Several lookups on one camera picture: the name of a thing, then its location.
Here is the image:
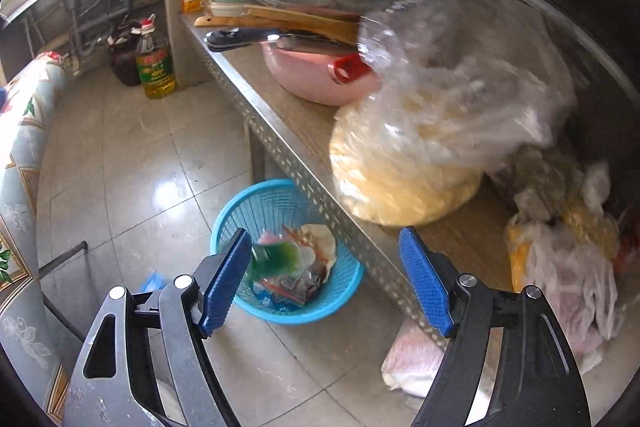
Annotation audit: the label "green plastic bottle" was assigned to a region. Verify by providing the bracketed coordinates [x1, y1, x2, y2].
[246, 241, 299, 282]

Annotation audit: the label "pink snack wrapper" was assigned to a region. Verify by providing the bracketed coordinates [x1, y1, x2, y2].
[257, 230, 285, 246]

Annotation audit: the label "yellow paper bag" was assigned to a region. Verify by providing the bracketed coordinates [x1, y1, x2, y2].
[297, 223, 337, 283]

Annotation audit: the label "clear bag red print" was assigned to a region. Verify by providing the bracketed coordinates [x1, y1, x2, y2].
[250, 270, 322, 311]

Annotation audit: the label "blue plastic waste basket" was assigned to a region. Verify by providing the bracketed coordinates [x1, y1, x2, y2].
[210, 179, 364, 325]

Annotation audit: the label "pink white sack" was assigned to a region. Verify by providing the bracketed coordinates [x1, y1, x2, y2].
[381, 319, 444, 398]

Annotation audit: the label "white plastic bag bundle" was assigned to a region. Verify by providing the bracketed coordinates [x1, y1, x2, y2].
[504, 215, 625, 374]

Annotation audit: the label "dark greens in bag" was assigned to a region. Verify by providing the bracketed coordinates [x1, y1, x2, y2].
[489, 145, 611, 222]

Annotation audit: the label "bag of yellow noodles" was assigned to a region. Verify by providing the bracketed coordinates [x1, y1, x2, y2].
[329, 0, 575, 227]

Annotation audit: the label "fruit pattern tablecloth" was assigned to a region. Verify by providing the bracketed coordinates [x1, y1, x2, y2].
[1, 51, 68, 426]

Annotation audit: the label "pink plastic basin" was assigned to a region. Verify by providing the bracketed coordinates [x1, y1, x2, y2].
[262, 42, 381, 107]

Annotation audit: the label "cooking oil bottle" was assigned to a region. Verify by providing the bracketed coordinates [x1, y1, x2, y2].
[132, 14, 177, 100]

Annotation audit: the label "dark soy sauce jug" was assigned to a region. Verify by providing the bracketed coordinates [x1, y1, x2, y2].
[107, 20, 141, 87]

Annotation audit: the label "wooden spatula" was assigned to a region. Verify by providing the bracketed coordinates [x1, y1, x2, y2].
[193, 4, 360, 46]

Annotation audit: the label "stack of white bowls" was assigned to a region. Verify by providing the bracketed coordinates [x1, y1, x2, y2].
[204, 0, 255, 16]

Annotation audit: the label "black handled knife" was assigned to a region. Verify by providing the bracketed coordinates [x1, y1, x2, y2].
[204, 27, 354, 55]

